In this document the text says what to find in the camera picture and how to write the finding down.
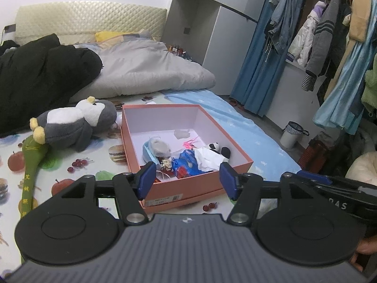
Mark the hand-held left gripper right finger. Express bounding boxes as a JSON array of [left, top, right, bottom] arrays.
[[219, 162, 318, 225]]

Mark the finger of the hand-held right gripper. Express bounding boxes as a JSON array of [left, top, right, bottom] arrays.
[[297, 169, 362, 188]]

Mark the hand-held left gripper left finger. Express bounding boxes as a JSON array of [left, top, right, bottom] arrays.
[[60, 162, 157, 226]]

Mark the blue face mask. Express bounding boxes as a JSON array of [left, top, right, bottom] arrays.
[[142, 137, 171, 166]]

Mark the white tissue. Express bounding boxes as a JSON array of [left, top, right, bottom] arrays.
[[193, 147, 229, 173]]

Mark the orange cardboard box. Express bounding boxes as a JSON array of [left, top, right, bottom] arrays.
[[120, 104, 254, 213]]

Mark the blue printed plastic bag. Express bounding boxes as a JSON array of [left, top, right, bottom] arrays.
[[172, 149, 207, 179]]

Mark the person's right hand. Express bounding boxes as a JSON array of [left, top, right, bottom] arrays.
[[349, 235, 377, 272]]

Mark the brown basket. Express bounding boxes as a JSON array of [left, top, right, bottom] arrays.
[[297, 137, 333, 177]]

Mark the white cushion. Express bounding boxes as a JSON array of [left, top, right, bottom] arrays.
[[344, 152, 377, 186]]

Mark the white trash bin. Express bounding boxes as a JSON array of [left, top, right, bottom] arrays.
[[279, 121, 309, 150]]

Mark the blue star print bed sheet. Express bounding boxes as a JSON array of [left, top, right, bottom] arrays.
[[160, 90, 298, 210]]

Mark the grey penguin plush toy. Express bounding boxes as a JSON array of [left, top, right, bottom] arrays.
[[29, 96, 118, 153]]

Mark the light blue hanging garment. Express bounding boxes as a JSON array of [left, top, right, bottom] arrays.
[[312, 40, 377, 134]]

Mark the green fleece garment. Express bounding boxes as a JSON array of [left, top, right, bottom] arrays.
[[361, 62, 377, 114]]

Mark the blue curtain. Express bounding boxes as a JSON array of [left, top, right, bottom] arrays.
[[230, 0, 298, 118]]

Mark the grey duvet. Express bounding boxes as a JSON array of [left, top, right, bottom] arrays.
[[69, 40, 217, 101]]

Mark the green padded massage stick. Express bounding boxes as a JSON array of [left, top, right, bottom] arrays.
[[19, 134, 49, 220]]

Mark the row of small bottles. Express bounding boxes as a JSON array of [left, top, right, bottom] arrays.
[[166, 44, 193, 61]]

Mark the grey striped sweater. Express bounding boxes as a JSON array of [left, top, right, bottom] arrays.
[[302, 0, 352, 92]]

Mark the white puffer jacket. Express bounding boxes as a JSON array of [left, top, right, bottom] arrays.
[[287, 1, 327, 67]]

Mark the grey wardrobe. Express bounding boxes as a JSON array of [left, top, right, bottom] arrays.
[[159, 0, 271, 95]]

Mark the black puffer jacket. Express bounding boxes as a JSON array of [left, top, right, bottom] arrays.
[[0, 33, 103, 137]]

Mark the yellow pillow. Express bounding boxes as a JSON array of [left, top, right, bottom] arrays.
[[95, 30, 142, 48]]

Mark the beige hanging garment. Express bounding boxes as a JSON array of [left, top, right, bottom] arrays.
[[343, 0, 373, 43]]

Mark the beige quilted headboard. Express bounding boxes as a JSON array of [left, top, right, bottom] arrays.
[[14, 0, 168, 46]]

